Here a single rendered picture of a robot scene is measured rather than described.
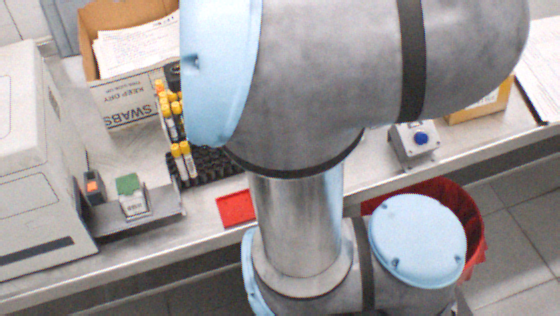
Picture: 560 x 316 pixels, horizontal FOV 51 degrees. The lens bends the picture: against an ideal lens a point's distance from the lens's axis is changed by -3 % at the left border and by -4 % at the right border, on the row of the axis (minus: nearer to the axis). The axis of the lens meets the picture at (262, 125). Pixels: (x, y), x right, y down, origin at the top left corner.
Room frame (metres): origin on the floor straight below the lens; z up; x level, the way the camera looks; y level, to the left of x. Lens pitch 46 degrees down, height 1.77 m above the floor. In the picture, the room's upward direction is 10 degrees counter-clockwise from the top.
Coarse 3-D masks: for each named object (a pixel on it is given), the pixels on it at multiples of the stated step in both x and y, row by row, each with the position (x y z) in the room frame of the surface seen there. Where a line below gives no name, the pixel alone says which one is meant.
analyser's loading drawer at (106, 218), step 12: (156, 192) 0.70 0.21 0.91; (168, 192) 0.70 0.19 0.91; (108, 204) 0.69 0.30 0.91; (120, 204) 0.66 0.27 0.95; (156, 204) 0.68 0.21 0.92; (168, 204) 0.67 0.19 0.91; (180, 204) 0.66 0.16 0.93; (84, 216) 0.68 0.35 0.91; (96, 216) 0.67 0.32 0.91; (108, 216) 0.67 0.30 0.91; (120, 216) 0.66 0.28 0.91; (144, 216) 0.65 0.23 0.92; (156, 216) 0.65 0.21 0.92; (96, 228) 0.64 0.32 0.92; (108, 228) 0.64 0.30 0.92; (120, 228) 0.64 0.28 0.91
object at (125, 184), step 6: (132, 174) 0.70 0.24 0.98; (120, 180) 0.69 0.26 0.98; (126, 180) 0.69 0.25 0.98; (132, 180) 0.68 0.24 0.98; (120, 186) 0.67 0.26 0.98; (126, 186) 0.67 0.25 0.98; (132, 186) 0.67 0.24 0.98; (138, 186) 0.67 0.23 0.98; (120, 192) 0.66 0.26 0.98; (126, 192) 0.66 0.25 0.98; (132, 192) 0.66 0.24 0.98
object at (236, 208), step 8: (240, 192) 0.70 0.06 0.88; (248, 192) 0.70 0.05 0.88; (216, 200) 0.69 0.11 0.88; (224, 200) 0.69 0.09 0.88; (232, 200) 0.69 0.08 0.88; (240, 200) 0.68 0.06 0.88; (248, 200) 0.68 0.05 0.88; (224, 208) 0.67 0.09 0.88; (232, 208) 0.67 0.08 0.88; (240, 208) 0.67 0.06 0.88; (248, 208) 0.66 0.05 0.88; (224, 216) 0.65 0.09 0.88; (232, 216) 0.65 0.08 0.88; (240, 216) 0.65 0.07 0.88; (248, 216) 0.64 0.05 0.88; (224, 224) 0.63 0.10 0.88; (232, 224) 0.63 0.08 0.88
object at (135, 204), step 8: (136, 192) 0.66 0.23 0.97; (144, 192) 0.69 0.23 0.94; (120, 200) 0.65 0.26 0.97; (128, 200) 0.65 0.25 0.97; (136, 200) 0.65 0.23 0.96; (144, 200) 0.66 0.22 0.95; (128, 208) 0.65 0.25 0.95; (136, 208) 0.65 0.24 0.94; (144, 208) 0.66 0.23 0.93; (128, 216) 0.65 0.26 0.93
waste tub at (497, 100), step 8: (512, 72) 0.80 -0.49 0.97; (504, 80) 0.79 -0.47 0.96; (512, 80) 0.79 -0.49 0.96; (504, 88) 0.79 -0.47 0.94; (488, 96) 0.79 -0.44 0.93; (496, 96) 0.79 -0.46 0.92; (504, 96) 0.79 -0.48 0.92; (472, 104) 0.78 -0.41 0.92; (480, 104) 0.78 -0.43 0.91; (488, 104) 0.79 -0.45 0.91; (496, 104) 0.79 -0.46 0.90; (504, 104) 0.79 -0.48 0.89; (456, 112) 0.78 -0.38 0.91; (464, 112) 0.78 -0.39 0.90; (472, 112) 0.78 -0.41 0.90; (480, 112) 0.78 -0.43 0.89; (488, 112) 0.79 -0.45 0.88; (496, 112) 0.79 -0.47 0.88; (448, 120) 0.78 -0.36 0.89; (456, 120) 0.78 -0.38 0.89; (464, 120) 0.78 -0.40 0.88
